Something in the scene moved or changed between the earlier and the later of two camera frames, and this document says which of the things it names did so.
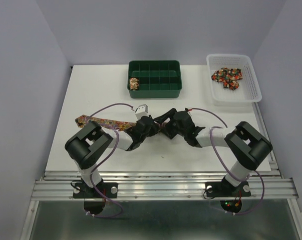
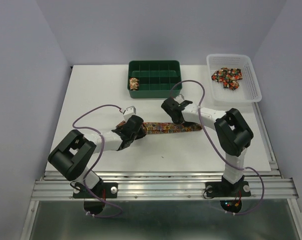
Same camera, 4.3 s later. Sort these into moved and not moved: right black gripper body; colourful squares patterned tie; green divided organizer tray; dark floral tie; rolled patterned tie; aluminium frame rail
Moved: right black gripper body; colourful squares patterned tie
Not moved: rolled patterned tie; dark floral tie; green divided organizer tray; aluminium frame rail
